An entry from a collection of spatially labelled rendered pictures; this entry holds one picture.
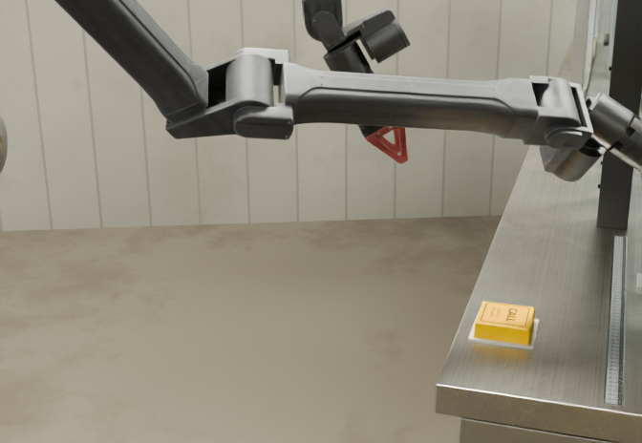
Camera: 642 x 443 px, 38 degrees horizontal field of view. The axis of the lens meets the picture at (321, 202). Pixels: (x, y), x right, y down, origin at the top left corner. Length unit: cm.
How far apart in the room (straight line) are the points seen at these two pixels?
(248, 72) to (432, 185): 315
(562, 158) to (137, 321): 230
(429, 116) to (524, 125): 12
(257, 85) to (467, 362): 42
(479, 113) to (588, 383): 34
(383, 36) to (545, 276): 43
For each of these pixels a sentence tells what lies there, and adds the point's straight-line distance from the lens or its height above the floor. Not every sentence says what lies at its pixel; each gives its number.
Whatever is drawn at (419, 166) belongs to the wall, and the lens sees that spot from 417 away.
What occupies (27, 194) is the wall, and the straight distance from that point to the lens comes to 426.
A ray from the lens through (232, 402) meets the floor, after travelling 282.
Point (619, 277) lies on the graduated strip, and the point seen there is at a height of 90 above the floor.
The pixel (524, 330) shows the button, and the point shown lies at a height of 92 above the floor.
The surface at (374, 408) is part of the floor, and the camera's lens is 277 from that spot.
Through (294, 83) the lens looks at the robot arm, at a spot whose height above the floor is 124.
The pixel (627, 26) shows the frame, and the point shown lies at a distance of 155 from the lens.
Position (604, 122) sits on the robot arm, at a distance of 121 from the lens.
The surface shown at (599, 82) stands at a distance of 229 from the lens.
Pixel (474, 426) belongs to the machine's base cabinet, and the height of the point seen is 85.
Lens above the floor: 146
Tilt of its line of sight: 19 degrees down
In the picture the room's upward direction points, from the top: 1 degrees counter-clockwise
